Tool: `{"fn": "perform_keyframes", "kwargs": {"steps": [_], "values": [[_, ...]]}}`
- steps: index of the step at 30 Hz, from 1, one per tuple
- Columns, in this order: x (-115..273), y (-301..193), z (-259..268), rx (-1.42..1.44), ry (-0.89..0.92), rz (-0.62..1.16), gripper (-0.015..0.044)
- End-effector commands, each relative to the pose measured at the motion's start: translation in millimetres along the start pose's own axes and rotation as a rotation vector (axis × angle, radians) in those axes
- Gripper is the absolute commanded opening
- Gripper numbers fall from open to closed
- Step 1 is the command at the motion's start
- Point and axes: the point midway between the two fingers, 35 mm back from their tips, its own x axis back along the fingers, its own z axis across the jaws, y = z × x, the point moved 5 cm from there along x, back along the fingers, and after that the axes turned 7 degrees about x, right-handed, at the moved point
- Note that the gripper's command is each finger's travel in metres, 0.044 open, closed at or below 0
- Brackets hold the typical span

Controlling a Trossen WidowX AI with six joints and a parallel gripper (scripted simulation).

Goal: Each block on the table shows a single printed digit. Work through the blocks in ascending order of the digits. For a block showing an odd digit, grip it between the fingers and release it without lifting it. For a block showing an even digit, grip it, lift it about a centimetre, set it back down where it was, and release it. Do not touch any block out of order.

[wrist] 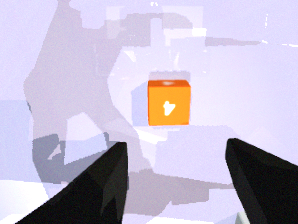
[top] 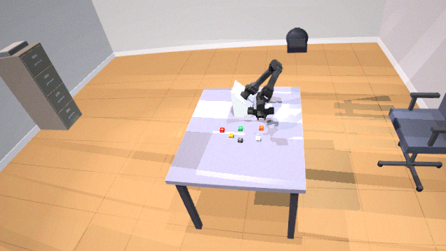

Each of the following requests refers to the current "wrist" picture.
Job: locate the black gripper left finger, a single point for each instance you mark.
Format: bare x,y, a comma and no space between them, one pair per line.
97,196

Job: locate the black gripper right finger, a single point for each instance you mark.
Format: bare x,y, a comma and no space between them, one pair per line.
267,185

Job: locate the orange block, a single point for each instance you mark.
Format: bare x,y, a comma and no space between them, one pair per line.
168,102

